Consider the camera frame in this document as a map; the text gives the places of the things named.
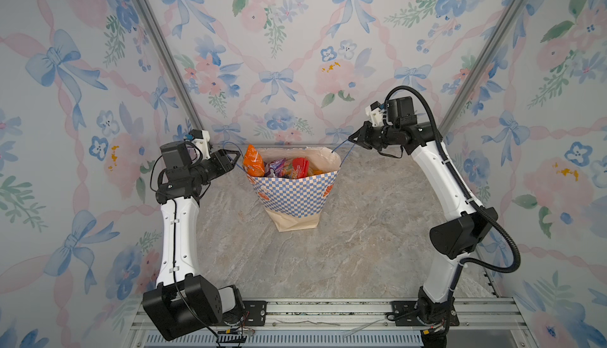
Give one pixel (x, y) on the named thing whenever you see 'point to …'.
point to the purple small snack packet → (272, 169)
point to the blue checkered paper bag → (296, 204)
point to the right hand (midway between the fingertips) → (351, 136)
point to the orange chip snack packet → (253, 162)
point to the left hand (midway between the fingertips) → (236, 154)
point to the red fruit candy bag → (300, 168)
